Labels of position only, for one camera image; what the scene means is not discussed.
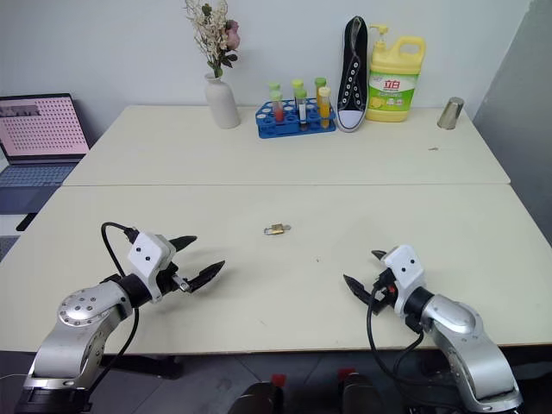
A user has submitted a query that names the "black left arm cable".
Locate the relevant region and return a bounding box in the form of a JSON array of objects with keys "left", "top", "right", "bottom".
[{"left": 84, "top": 222, "right": 141, "bottom": 400}]

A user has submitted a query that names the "green-capped tube, white label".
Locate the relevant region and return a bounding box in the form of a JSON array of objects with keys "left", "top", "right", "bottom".
[{"left": 295, "top": 88, "right": 309, "bottom": 129}]

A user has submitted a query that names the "black canvas sneaker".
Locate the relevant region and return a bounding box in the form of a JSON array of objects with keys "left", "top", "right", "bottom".
[{"left": 336, "top": 16, "right": 370, "bottom": 133}]

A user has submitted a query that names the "inverted steel cup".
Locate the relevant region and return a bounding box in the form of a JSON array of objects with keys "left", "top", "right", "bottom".
[{"left": 436, "top": 97, "right": 466, "bottom": 130}]

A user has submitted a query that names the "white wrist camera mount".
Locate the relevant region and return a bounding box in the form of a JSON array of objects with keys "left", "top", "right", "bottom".
[
  {"left": 127, "top": 231, "right": 176, "bottom": 305},
  {"left": 382, "top": 244, "right": 426, "bottom": 316}
]

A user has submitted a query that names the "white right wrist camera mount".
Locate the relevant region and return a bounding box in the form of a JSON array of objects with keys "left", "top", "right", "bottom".
[{"left": 382, "top": 244, "right": 426, "bottom": 316}]

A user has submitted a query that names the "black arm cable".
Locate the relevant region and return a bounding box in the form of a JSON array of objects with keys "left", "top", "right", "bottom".
[
  {"left": 365, "top": 275, "right": 436, "bottom": 389},
  {"left": 84, "top": 222, "right": 141, "bottom": 400}
]

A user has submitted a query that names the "grey partition panel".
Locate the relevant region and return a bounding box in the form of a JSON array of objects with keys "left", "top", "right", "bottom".
[{"left": 471, "top": 0, "right": 552, "bottom": 256}]

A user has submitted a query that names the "blue test tube rack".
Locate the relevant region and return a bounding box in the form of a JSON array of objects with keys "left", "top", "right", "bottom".
[{"left": 254, "top": 98, "right": 337, "bottom": 139}]

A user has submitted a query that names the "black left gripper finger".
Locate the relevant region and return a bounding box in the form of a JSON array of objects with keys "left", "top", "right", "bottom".
[
  {"left": 189, "top": 260, "right": 227, "bottom": 294},
  {"left": 166, "top": 235, "right": 198, "bottom": 254}
]

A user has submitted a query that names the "yellow detergent pump bottle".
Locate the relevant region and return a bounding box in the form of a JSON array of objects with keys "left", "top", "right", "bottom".
[{"left": 365, "top": 22, "right": 427, "bottom": 123}]

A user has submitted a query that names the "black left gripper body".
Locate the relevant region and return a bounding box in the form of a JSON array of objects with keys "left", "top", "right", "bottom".
[{"left": 155, "top": 248, "right": 193, "bottom": 299}]

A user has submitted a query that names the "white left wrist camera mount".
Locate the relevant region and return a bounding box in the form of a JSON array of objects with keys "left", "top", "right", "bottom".
[{"left": 127, "top": 231, "right": 176, "bottom": 305}]

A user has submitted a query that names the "white ceramic vase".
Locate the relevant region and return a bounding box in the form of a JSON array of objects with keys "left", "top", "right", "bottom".
[{"left": 204, "top": 72, "right": 241, "bottom": 129}]

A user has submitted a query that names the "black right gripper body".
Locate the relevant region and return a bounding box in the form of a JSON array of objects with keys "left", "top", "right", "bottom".
[{"left": 368, "top": 267, "right": 397, "bottom": 315}]

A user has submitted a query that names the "green-capped tube, red liquid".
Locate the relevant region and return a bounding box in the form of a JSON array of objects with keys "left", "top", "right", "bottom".
[{"left": 270, "top": 91, "right": 285, "bottom": 124}]

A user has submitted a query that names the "dried flower bouquet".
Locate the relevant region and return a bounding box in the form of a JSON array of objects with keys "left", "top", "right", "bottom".
[{"left": 184, "top": 0, "right": 241, "bottom": 79}]

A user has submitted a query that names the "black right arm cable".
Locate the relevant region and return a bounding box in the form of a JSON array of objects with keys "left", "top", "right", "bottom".
[{"left": 365, "top": 275, "right": 436, "bottom": 389}]

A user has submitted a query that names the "open laptop, pink screen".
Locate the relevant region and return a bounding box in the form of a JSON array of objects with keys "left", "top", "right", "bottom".
[{"left": 0, "top": 92, "right": 91, "bottom": 215}]

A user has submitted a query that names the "yellow-capped tube, orange liquid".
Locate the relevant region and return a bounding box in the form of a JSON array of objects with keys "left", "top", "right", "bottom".
[{"left": 317, "top": 86, "right": 332, "bottom": 129}]

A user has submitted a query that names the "dark rounded shape, red top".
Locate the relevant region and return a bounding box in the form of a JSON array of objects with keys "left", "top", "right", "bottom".
[
  {"left": 238, "top": 373, "right": 287, "bottom": 414},
  {"left": 337, "top": 367, "right": 381, "bottom": 414}
]

